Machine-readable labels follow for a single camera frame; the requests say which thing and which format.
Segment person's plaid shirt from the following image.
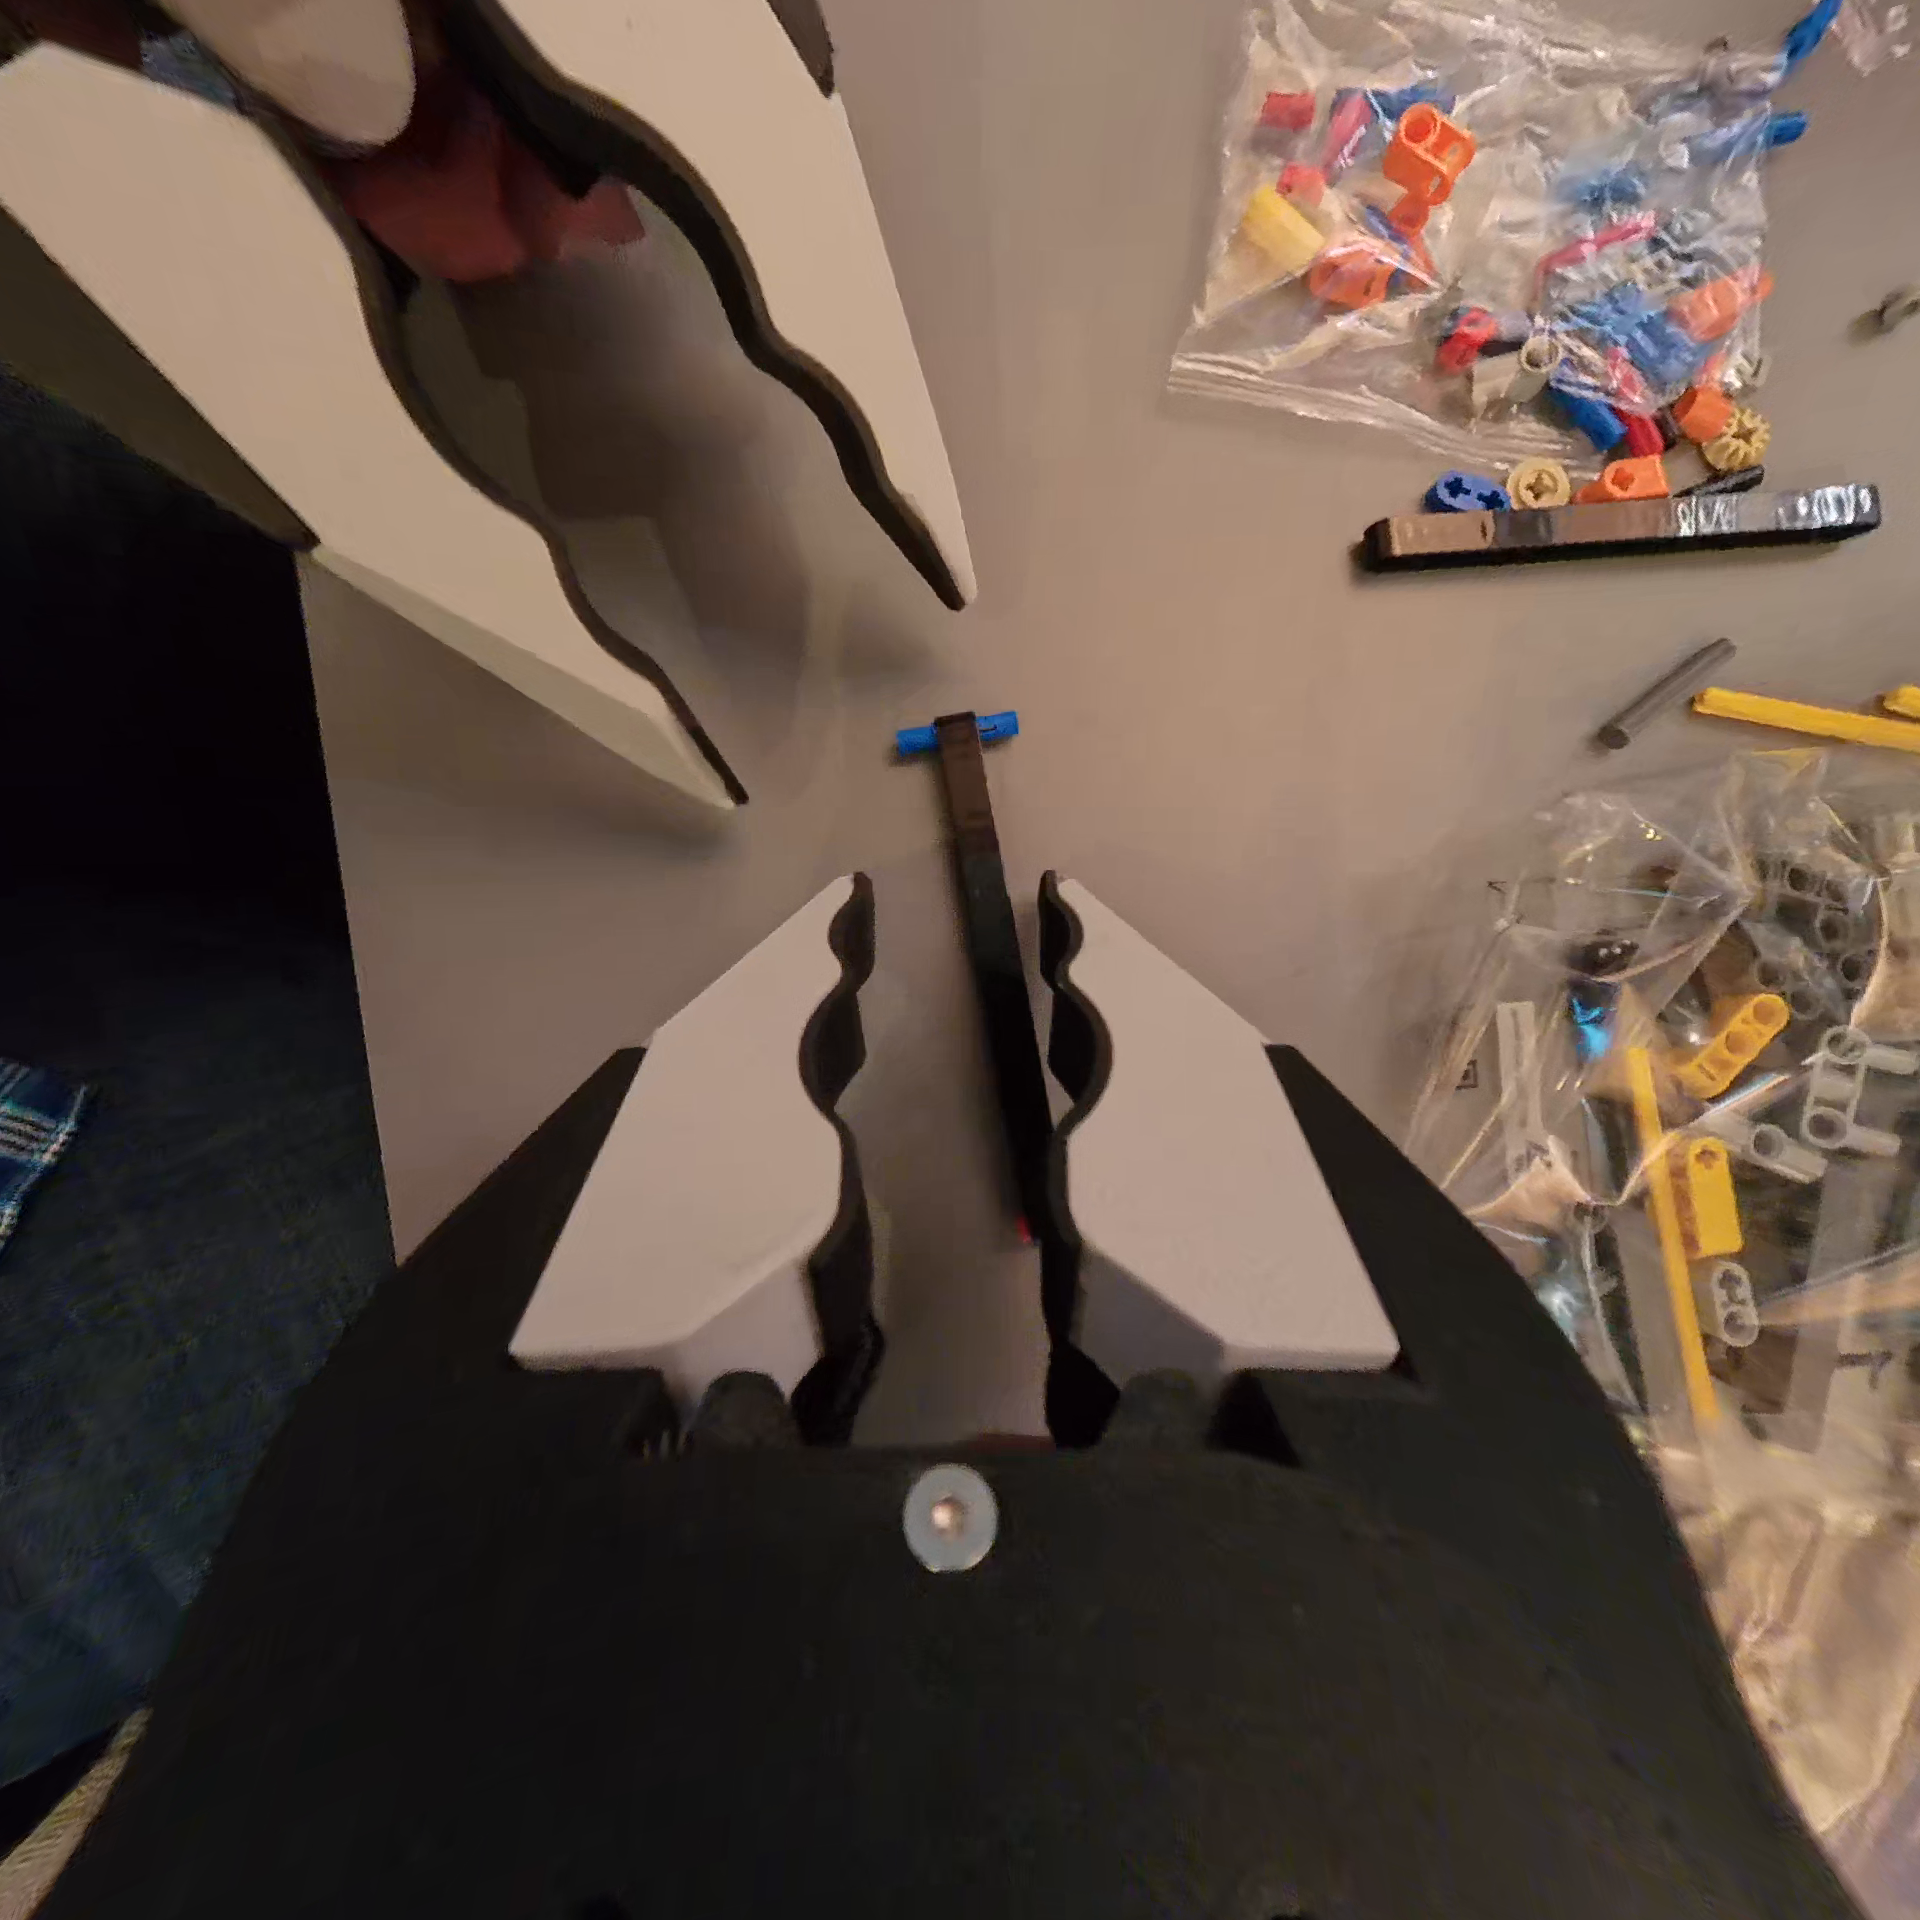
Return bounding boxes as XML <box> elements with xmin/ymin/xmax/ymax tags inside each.
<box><xmin>0</xmin><ymin>1054</ymin><xmax>96</xmax><ymax>1238</ymax></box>

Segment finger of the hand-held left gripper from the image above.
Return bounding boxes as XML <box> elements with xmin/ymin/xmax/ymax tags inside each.
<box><xmin>441</xmin><ymin>0</ymin><xmax>980</xmax><ymax>613</ymax></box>
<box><xmin>0</xmin><ymin>41</ymin><xmax>750</xmax><ymax>813</ymax></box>

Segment person's dark trousers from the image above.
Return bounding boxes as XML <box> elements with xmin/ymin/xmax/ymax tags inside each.
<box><xmin>0</xmin><ymin>367</ymin><xmax>401</xmax><ymax>1777</ymax></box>

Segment large clear bag grey pieces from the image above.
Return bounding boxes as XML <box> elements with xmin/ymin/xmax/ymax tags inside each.
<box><xmin>1409</xmin><ymin>747</ymin><xmax>1920</xmax><ymax>1883</ymax></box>

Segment person's left hand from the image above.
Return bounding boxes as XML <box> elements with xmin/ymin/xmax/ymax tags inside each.
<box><xmin>352</xmin><ymin>65</ymin><xmax>640</xmax><ymax>287</ymax></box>

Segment dark grey lego axle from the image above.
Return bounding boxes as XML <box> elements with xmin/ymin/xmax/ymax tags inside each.
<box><xmin>1594</xmin><ymin>638</ymin><xmax>1740</xmax><ymax>752</ymax></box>

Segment long black lego beam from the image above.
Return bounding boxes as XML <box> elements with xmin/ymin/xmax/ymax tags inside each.
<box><xmin>1362</xmin><ymin>481</ymin><xmax>1884</xmax><ymax>579</ymax></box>

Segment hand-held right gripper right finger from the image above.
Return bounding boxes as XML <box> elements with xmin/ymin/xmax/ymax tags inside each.
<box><xmin>1038</xmin><ymin>870</ymin><xmax>1401</xmax><ymax>1446</ymax></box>

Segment long yellow lego piece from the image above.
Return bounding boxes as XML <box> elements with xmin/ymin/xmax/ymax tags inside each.
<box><xmin>1692</xmin><ymin>688</ymin><xmax>1920</xmax><ymax>755</ymax></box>

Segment small clear bag colourful pieces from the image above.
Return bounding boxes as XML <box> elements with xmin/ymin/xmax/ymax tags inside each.
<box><xmin>1169</xmin><ymin>0</ymin><xmax>1787</xmax><ymax>470</ymax></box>

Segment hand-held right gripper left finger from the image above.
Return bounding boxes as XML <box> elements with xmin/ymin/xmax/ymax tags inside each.
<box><xmin>511</xmin><ymin>873</ymin><xmax>888</xmax><ymax>1444</ymax></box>

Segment black beam with blue pin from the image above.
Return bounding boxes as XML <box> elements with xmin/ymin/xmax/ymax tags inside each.
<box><xmin>896</xmin><ymin>710</ymin><xmax>1051</xmax><ymax>1254</ymax></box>

